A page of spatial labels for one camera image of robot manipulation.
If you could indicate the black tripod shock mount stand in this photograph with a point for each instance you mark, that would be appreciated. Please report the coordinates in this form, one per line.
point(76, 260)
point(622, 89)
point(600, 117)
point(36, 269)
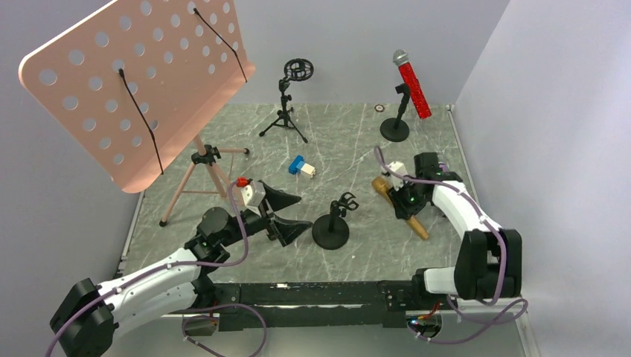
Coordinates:
point(295, 70)

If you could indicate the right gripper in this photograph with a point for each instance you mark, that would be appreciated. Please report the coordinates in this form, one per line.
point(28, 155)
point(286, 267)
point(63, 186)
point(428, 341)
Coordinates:
point(403, 204)

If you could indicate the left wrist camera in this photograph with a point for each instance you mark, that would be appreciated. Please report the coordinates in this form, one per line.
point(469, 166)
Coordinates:
point(252, 193)

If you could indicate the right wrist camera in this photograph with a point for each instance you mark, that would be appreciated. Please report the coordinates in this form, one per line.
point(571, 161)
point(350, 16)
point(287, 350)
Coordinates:
point(400, 171)

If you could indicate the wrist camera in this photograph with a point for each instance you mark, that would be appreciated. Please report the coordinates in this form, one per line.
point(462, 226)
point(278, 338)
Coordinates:
point(252, 193)
point(400, 171)

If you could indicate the pink perforated music stand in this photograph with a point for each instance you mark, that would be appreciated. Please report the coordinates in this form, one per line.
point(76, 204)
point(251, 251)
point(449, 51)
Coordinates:
point(136, 81)

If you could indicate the blue and white toy block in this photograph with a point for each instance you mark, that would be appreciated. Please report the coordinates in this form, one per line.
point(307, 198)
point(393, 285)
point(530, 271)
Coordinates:
point(299, 166)

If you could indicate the gold microphone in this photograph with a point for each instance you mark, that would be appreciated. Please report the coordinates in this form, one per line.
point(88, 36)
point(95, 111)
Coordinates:
point(383, 188)

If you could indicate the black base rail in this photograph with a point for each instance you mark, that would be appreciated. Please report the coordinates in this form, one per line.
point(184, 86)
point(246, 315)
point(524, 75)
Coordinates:
point(385, 303)

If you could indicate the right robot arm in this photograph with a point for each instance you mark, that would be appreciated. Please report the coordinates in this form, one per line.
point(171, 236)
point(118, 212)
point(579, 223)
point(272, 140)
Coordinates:
point(489, 261)

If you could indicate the red glitter microphone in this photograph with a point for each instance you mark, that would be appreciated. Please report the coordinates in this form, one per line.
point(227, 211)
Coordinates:
point(401, 59)

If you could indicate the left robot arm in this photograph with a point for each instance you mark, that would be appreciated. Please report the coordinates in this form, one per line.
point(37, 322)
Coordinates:
point(92, 315)

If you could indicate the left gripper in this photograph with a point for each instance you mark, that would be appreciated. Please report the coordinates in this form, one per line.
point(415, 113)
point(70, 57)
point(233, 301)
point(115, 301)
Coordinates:
point(268, 214)

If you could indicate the black round mic stand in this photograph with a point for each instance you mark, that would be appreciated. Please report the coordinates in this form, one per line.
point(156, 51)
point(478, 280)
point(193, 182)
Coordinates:
point(396, 129)
point(331, 231)

